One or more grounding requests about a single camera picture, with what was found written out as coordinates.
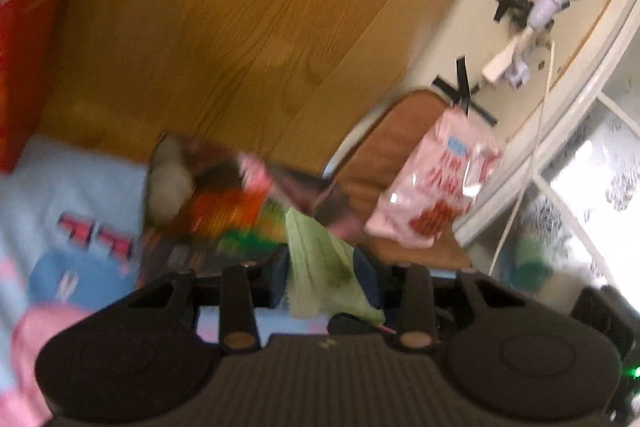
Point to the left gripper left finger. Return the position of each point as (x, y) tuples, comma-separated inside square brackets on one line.
[(243, 289)]

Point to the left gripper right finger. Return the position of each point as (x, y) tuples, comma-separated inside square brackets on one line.
[(405, 293)]

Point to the light green snack packet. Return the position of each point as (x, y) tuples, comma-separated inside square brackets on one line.
[(322, 278)]

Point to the red spicy snack packet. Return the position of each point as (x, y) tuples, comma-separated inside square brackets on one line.
[(218, 204)]

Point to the white plastic jelly cup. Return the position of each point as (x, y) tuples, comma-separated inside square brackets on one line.
[(170, 183)]

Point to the pink UHA candy box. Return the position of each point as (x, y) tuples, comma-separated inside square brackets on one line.
[(255, 177)]

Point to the black cardboard storage box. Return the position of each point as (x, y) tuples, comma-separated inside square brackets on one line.
[(172, 247)]

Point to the pink twisted-dough snack bag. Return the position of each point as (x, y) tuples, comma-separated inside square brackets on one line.
[(438, 183)]

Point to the brown seat cushion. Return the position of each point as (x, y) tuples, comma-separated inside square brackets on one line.
[(372, 164)]

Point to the Peppa Pig bed sheet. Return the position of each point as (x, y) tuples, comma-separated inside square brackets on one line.
[(71, 230)]

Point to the wooden headboard panel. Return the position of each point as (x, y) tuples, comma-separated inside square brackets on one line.
[(285, 78)]

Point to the red gift bag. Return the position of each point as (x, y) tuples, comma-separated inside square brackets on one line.
[(26, 32)]

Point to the white wall charger plug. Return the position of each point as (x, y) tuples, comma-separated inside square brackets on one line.
[(510, 63)]

